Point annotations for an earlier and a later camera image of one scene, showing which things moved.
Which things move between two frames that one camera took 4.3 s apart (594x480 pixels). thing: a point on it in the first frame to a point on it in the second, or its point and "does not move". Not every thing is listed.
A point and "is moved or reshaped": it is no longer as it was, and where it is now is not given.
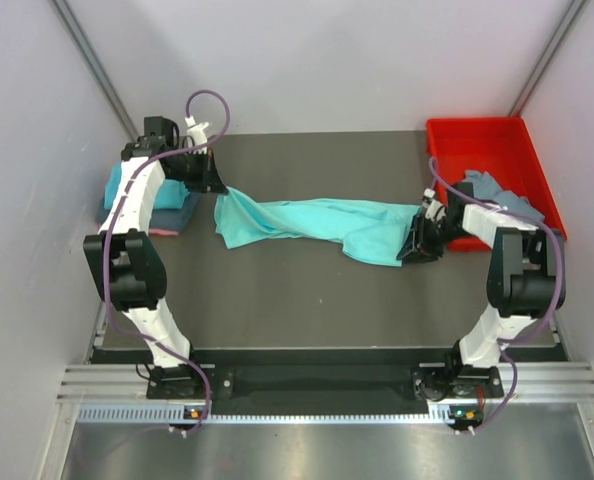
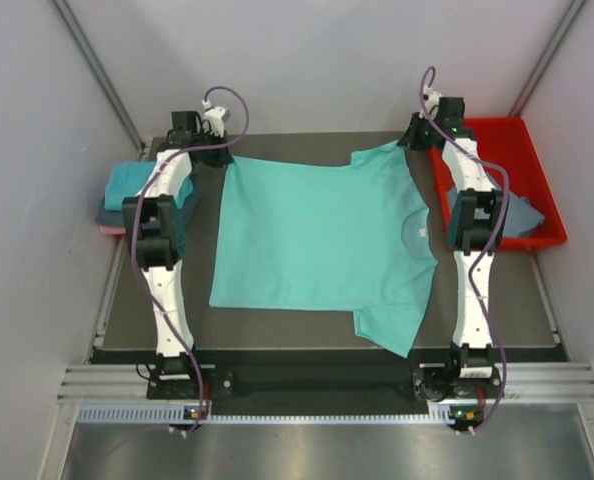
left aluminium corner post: (66, 16) does not move
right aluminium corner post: (565, 27) does not move
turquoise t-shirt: (370, 232) is moved or reshaped
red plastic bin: (505, 148) does not move
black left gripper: (208, 180) to (221, 158)
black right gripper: (417, 237) to (408, 139)
